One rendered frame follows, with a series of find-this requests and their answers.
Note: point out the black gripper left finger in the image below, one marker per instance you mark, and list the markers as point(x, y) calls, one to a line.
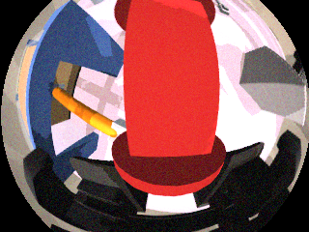
point(105, 173)

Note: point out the grey cylinder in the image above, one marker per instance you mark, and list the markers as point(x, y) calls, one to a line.
point(96, 1)

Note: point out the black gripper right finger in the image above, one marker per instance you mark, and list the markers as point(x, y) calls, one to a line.
point(232, 160)

